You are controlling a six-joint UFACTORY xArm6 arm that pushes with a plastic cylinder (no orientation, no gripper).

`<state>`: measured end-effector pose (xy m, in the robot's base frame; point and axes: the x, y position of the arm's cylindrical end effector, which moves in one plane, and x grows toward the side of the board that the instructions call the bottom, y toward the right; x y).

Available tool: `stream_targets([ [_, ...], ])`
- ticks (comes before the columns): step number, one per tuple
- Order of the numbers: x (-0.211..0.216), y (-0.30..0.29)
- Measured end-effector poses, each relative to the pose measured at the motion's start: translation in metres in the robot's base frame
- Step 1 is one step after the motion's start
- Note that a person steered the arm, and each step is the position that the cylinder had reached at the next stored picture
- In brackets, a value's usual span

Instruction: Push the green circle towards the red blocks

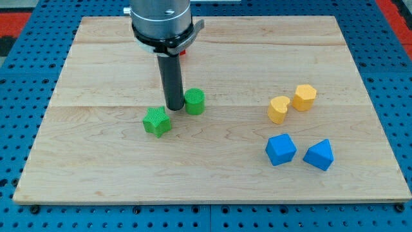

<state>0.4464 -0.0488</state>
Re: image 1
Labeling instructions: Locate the black and grey tool clamp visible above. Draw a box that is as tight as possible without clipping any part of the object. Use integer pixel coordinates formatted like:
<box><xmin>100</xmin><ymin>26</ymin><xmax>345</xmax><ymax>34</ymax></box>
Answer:
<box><xmin>131</xmin><ymin>19</ymin><xmax>205</xmax><ymax>57</ymax></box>

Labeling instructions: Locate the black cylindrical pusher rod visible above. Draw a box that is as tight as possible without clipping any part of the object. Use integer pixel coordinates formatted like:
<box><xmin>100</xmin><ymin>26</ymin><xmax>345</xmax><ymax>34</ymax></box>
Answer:
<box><xmin>157</xmin><ymin>55</ymin><xmax>184</xmax><ymax>111</ymax></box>

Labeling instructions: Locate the green cylinder block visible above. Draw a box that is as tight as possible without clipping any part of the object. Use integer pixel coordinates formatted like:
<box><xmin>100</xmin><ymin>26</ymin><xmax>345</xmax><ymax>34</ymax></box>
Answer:
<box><xmin>184</xmin><ymin>88</ymin><xmax>205</xmax><ymax>115</ymax></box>

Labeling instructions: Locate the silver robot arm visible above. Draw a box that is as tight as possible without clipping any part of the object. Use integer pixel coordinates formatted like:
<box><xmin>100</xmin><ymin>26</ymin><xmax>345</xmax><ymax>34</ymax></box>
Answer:
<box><xmin>124</xmin><ymin>0</ymin><xmax>205</xmax><ymax>111</ymax></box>

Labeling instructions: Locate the green star block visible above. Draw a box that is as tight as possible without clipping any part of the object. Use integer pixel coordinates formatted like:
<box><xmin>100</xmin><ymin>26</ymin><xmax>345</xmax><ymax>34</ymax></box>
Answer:
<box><xmin>142</xmin><ymin>106</ymin><xmax>172</xmax><ymax>138</ymax></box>

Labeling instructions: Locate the yellow heart block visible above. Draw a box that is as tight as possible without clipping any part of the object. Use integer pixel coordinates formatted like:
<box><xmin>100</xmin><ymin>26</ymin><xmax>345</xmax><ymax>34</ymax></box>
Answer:
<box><xmin>267</xmin><ymin>96</ymin><xmax>290</xmax><ymax>124</ymax></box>

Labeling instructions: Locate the wooden board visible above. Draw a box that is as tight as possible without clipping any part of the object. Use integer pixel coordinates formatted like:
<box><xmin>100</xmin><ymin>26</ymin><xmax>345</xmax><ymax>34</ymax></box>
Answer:
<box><xmin>14</xmin><ymin>16</ymin><xmax>411</xmax><ymax>205</ymax></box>

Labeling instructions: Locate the yellow hexagon block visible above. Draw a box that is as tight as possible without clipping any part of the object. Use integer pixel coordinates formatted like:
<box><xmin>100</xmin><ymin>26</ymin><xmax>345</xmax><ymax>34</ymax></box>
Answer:
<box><xmin>292</xmin><ymin>84</ymin><xmax>317</xmax><ymax>111</ymax></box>

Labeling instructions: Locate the blue cube block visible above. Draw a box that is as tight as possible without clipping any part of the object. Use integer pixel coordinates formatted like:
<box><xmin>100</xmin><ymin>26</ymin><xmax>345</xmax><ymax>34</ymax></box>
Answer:
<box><xmin>265</xmin><ymin>133</ymin><xmax>297</xmax><ymax>166</ymax></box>

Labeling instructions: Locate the blue triangular block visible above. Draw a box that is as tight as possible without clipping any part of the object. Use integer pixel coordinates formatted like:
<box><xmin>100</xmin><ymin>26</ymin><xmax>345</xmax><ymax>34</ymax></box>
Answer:
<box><xmin>303</xmin><ymin>139</ymin><xmax>334</xmax><ymax>171</ymax></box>

